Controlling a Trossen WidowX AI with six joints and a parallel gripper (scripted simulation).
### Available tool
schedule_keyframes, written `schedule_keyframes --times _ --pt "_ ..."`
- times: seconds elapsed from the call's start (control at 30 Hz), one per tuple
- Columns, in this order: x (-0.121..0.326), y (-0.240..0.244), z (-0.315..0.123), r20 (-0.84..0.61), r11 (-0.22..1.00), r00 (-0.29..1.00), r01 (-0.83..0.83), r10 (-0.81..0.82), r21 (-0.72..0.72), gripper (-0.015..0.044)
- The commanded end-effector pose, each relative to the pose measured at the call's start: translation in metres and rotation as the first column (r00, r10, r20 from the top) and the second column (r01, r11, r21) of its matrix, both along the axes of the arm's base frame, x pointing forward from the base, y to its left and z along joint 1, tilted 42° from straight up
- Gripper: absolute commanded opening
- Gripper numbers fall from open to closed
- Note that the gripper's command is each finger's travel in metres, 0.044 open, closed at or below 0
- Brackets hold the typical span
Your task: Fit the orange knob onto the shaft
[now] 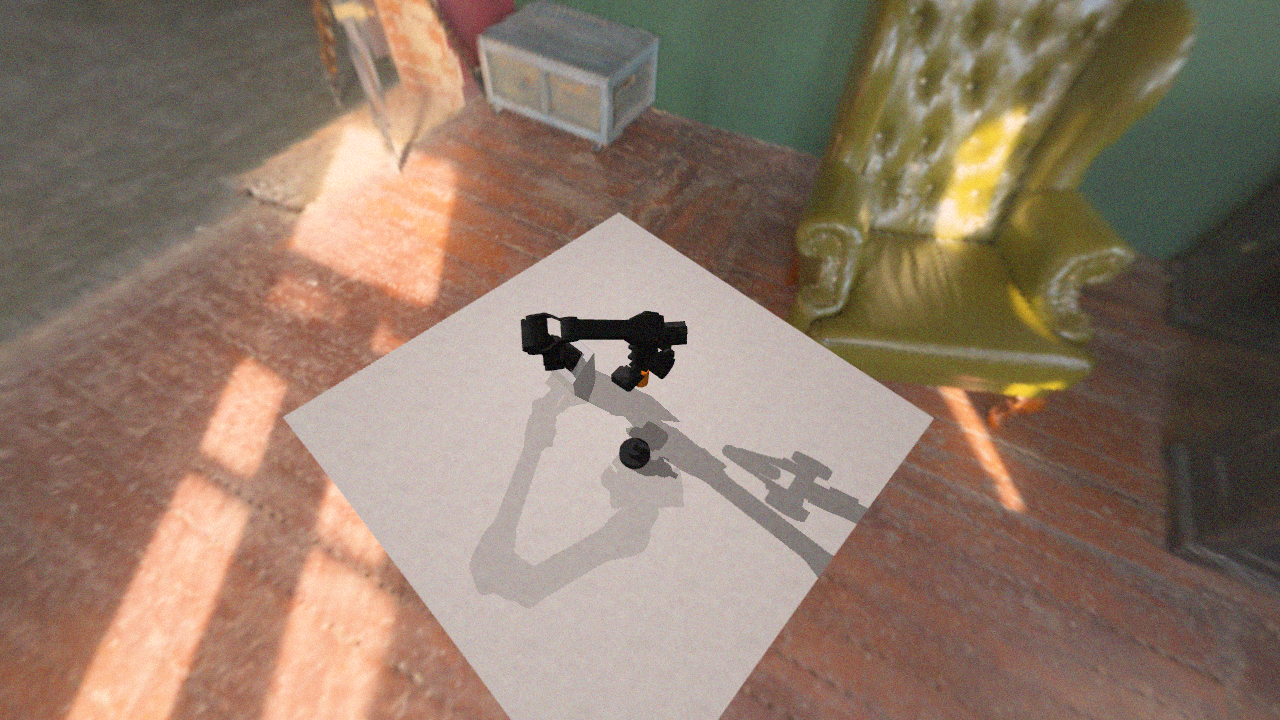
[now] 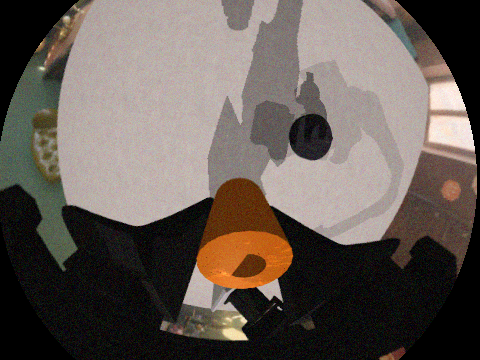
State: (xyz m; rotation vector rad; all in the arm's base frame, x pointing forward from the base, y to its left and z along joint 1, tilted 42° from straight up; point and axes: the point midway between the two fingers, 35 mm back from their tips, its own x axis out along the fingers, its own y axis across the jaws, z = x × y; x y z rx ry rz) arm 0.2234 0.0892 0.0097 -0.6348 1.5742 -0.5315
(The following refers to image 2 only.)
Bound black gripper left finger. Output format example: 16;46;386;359
61;197;213;324

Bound orange knob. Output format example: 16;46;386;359
196;177;293;288

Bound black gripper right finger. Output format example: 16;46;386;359
271;205;401;325

